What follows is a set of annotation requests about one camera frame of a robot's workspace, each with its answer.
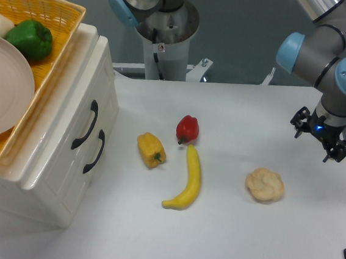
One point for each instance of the yellow woven basket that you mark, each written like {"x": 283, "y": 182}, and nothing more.
{"x": 62, "y": 18}

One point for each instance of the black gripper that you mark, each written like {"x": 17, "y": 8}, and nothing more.
{"x": 326, "y": 127}

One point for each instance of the white drawer cabinet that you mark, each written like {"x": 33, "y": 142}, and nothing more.
{"x": 16, "y": 168}

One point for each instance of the green bell pepper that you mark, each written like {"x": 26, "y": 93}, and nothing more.
{"x": 32, "y": 39}

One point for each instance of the red bell pepper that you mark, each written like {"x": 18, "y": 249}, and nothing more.
{"x": 187, "y": 129}

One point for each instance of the beige bread roll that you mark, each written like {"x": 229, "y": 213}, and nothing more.
{"x": 265, "y": 185}

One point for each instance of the pink plate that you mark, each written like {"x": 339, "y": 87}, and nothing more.
{"x": 17, "y": 86}

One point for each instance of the yellow bell pepper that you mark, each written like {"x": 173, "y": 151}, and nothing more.
{"x": 151, "y": 150}

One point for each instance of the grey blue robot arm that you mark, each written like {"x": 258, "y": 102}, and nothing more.
{"x": 315, "y": 58}

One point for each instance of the yellow banana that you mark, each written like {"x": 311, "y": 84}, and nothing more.
{"x": 190, "y": 193}

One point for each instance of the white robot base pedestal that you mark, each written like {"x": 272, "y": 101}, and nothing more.
{"x": 166, "y": 40}

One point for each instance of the white metal bracket right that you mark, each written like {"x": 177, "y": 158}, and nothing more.
{"x": 269, "y": 77}

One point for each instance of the white metal bracket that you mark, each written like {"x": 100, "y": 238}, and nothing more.
{"x": 198, "y": 73}
{"x": 269, "y": 77}

